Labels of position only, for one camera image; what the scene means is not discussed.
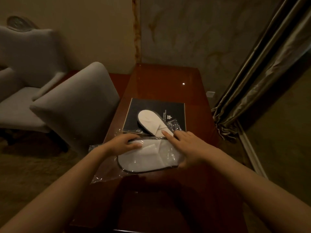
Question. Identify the person's left thumb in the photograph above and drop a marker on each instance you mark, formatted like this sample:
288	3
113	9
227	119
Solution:
136	146

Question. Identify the white wall socket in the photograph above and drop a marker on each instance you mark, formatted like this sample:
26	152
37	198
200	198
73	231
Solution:
210	94

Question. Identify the white slipper with dark trim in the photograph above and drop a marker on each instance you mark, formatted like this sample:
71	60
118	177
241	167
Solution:
150	122
150	157

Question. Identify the person's left forearm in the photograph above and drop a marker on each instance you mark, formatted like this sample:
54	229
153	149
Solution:
63	191

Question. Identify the person's left hand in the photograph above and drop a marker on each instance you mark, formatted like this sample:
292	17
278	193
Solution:
120	143

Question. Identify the black folder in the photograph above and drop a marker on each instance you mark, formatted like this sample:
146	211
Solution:
136	111

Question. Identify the grey upholstered chair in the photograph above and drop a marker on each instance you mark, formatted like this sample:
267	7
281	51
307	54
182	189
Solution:
80	106

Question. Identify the striped olive curtain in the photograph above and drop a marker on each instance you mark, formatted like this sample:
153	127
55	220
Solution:
262	70

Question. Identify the grey armchair with carved crest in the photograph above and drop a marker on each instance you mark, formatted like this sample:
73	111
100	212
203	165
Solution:
26	70

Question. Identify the white baseboard strip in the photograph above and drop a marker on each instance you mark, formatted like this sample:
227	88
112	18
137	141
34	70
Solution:
251	150

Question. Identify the clear plastic bag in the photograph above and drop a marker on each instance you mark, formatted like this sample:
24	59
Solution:
107	171

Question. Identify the person's right forearm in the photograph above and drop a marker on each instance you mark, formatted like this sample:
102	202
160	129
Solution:
257	191

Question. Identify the person's right hand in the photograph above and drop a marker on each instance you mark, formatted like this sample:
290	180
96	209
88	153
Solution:
194	150

